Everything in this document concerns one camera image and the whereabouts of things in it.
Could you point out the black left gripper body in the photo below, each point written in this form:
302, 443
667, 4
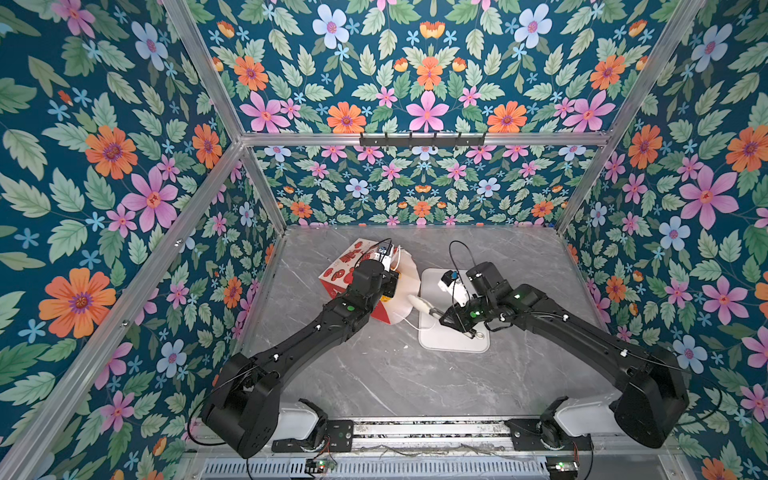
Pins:
386, 285

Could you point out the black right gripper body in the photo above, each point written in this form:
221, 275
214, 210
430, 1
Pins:
476, 310

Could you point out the red printed white paper bag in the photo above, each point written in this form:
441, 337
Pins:
348, 274

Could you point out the steel tongs with white tips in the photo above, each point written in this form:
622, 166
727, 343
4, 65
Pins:
442, 317

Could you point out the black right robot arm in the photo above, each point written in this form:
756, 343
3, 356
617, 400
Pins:
650, 392

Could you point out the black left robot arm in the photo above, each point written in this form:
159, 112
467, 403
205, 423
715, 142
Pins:
244, 407

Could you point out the white plastic tray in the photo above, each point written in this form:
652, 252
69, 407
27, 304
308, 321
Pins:
443, 292

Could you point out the aluminium rear top beam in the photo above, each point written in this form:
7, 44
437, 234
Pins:
525, 139

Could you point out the aluminium beam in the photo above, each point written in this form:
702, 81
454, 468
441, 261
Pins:
52, 418
525, 139

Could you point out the aluminium left side beam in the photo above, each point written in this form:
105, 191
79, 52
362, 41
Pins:
52, 418

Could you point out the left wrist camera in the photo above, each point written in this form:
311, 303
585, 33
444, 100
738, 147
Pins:
384, 253

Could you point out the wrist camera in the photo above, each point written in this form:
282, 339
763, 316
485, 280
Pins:
450, 281
384, 253

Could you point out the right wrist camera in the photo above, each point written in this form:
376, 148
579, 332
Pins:
450, 281

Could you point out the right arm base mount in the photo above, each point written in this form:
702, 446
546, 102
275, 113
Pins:
544, 433

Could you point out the black hook rail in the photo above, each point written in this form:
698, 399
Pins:
411, 139

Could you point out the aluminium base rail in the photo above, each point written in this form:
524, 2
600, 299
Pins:
483, 435

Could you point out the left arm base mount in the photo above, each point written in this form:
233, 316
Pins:
303, 427

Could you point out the aluminium frame post right rear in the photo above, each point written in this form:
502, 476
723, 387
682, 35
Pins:
683, 17

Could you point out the aluminium frame post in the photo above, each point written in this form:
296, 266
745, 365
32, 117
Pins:
683, 17
188, 32

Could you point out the aluminium frame post left rear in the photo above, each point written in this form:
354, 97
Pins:
188, 32

